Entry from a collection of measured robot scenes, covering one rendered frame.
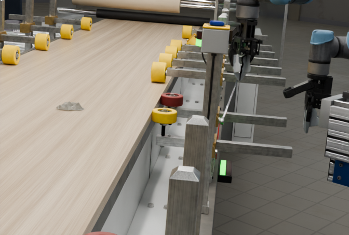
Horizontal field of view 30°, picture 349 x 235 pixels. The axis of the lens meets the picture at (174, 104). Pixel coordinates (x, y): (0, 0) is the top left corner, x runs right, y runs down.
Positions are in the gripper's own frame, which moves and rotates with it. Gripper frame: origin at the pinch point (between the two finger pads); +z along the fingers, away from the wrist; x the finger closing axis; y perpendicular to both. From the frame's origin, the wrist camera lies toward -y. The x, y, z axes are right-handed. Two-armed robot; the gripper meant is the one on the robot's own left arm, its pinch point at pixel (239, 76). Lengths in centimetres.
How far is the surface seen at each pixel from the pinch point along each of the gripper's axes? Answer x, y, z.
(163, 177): -22.0, -7.4, 38.6
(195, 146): -50, 114, -10
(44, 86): -63, -27, 10
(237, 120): 2.5, -4.4, 16.6
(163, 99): -22.8, -12.0, 11.1
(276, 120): 15.3, 0.2, 15.3
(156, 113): -31.2, 11.7, 10.3
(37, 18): -56, -212, 6
